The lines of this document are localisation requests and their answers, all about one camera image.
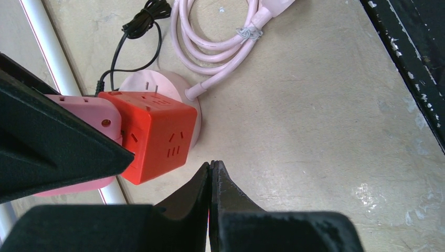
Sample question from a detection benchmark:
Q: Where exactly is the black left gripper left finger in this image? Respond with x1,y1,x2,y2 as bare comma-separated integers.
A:
1,163,210,251

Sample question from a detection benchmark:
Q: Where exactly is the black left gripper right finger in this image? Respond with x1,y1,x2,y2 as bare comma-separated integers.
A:
209,161,364,251

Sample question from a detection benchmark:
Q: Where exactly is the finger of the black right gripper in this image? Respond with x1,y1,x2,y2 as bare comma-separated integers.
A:
1,54,134,203

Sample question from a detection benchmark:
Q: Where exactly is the pink square charger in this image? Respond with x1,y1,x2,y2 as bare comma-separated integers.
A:
36,94,124,204

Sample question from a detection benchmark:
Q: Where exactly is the red cube socket adapter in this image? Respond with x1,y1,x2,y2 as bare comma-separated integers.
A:
98,91,198,185

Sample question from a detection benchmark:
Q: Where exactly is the black charger adapter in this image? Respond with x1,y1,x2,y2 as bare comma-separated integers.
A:
94,1,172,97

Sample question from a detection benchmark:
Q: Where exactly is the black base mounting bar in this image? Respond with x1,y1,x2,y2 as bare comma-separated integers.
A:
361,0,444,149

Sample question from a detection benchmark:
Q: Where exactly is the white PVC pipe frame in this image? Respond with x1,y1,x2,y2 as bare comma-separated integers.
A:
0,0,128,244

